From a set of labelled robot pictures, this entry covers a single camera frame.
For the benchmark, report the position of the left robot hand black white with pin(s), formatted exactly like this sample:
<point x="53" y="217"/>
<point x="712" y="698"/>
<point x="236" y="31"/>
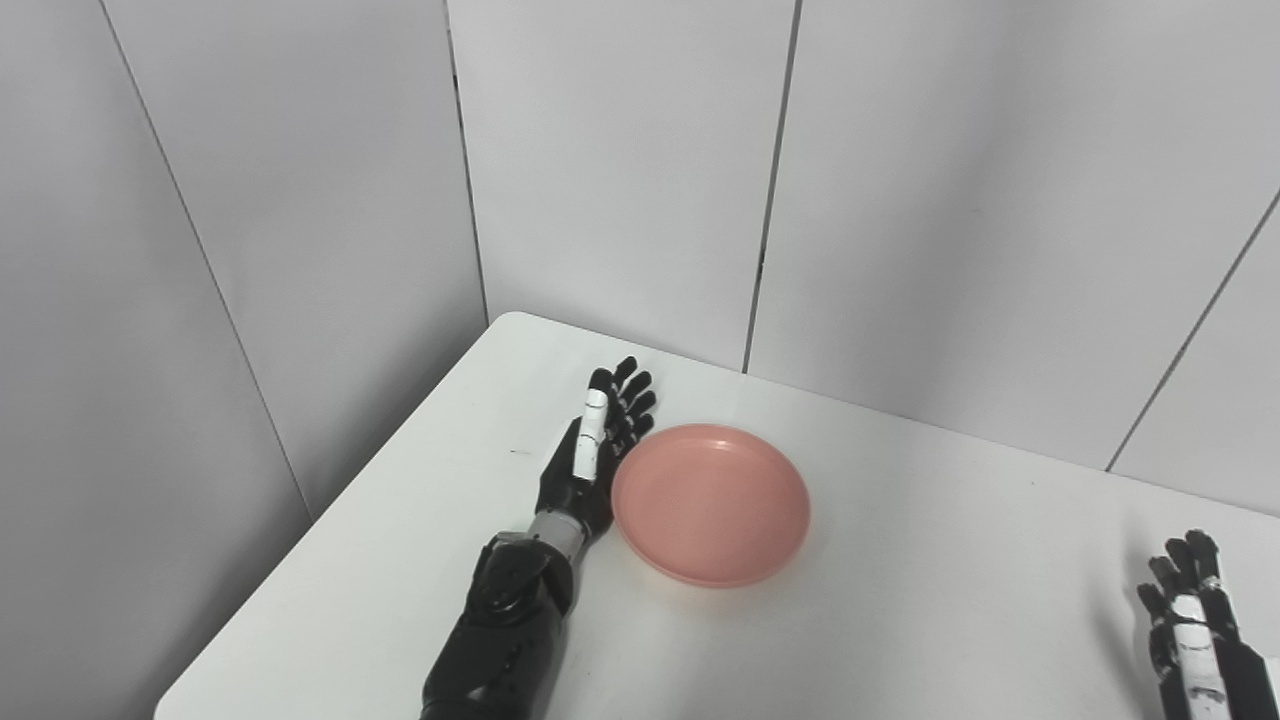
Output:
<point x="585" y="485"/>

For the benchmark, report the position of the pink round plate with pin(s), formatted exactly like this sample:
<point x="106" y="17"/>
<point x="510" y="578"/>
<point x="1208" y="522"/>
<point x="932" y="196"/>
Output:
<point x="711" y="503"/>

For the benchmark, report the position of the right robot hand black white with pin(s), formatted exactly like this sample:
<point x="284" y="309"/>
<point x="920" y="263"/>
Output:
<point x="1205" y="640"/>

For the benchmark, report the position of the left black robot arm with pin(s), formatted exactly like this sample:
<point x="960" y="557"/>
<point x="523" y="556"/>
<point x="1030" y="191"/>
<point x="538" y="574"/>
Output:
<point x="505" y="630"/>

